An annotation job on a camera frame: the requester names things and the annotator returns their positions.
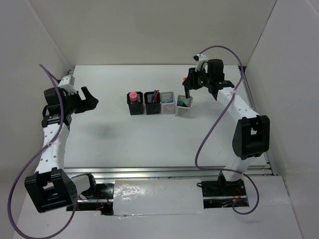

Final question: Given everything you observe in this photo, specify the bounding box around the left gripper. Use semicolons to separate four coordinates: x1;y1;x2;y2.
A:
63;87;99;115

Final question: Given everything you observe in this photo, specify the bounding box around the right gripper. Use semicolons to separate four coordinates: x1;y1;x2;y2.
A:
182;65;212;90

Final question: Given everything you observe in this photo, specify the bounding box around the blue eraser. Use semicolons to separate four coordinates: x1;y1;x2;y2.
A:
163;98;173;104

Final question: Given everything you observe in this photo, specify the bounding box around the pink capped pen tube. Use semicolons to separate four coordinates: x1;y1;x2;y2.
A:
129;92;139;105

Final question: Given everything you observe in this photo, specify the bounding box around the orange eraser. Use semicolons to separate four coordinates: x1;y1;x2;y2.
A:
163;104;174;112

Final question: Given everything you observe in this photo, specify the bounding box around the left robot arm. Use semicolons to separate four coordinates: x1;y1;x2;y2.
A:
24;87;99;213

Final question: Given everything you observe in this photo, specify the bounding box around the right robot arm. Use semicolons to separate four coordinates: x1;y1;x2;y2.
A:
183;54;270;195

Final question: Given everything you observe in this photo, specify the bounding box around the white container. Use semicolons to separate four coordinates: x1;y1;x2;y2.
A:
160;92;175;115
175;95;193;119

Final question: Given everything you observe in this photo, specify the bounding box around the white container far right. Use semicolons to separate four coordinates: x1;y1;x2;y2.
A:
175;95;193;119

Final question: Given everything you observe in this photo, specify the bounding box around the black container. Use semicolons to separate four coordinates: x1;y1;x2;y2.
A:
127;92;144;116
144;90;161;115

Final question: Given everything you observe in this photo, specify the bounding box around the black container far left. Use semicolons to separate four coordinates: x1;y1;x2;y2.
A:
127;92;144;116

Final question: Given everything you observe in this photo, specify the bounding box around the white front cover plate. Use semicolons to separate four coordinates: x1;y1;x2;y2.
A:
113;179;204;216

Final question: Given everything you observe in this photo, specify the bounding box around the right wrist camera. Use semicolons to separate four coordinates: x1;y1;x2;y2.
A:
193;53;208;72

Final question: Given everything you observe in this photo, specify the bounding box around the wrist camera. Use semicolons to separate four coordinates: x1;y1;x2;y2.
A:
58;75;76;94
193;53;208;72

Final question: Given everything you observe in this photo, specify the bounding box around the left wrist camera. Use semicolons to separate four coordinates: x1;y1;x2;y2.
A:
58;75;76;94

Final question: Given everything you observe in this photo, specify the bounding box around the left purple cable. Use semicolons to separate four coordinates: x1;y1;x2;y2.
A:
7;64;79;239

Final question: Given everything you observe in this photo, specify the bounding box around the purple cable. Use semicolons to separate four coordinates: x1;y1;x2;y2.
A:
194;45;260;215
7;64;79;239

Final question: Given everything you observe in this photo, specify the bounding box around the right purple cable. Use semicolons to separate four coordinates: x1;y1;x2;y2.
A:
194;45;260;215

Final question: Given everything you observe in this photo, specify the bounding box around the aluminium front rail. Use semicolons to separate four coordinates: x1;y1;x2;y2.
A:
62;166;278;181

